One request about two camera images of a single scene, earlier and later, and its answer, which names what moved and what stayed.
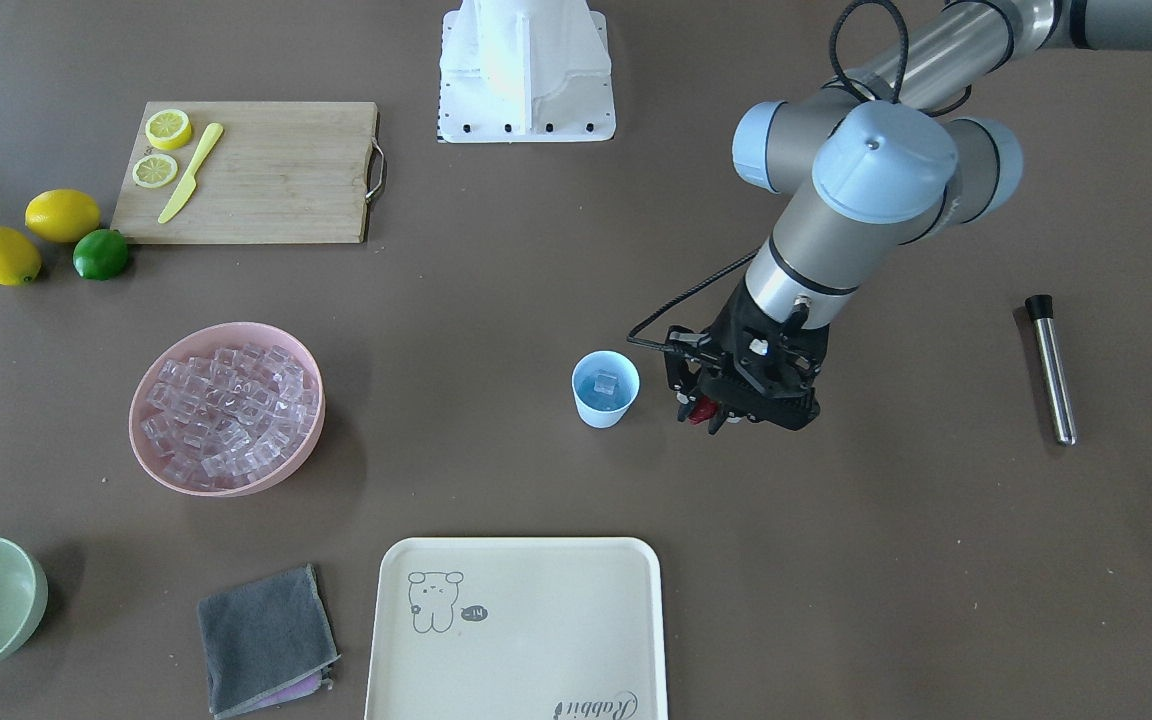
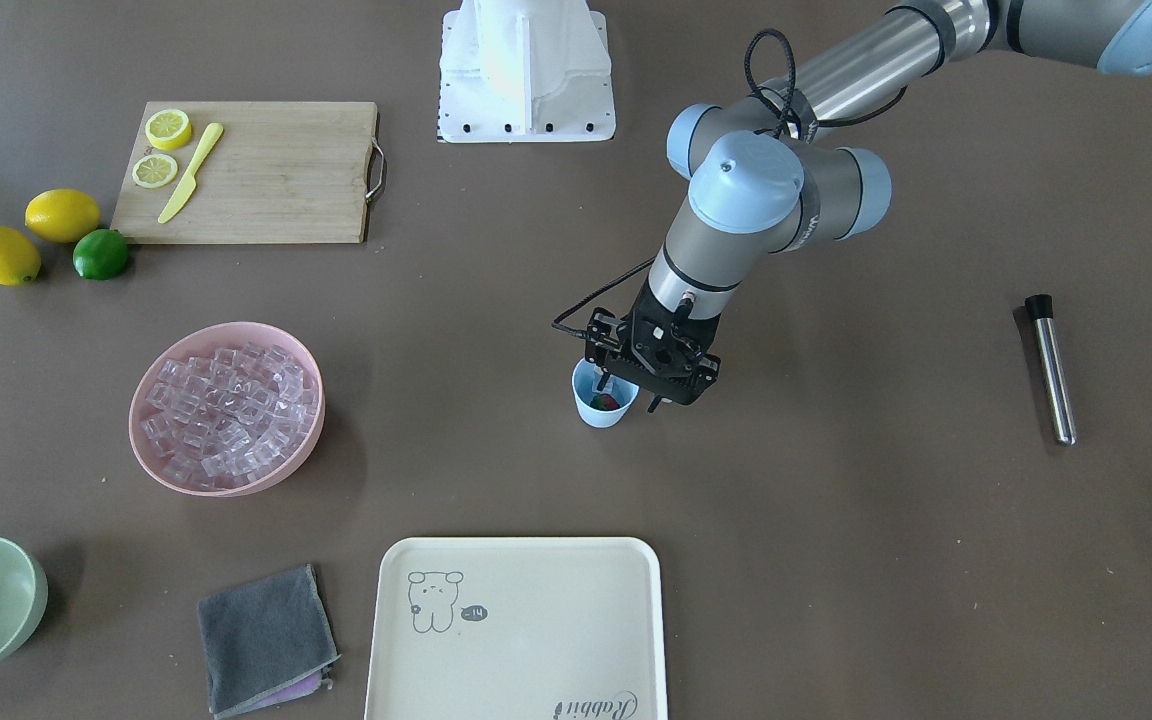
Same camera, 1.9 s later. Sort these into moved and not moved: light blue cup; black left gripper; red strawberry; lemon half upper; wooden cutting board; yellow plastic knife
Moved: red strawberry; black left gripper
Not moved: yellow plastic knife; light blue cup; lemon half upper; wooden cutting board
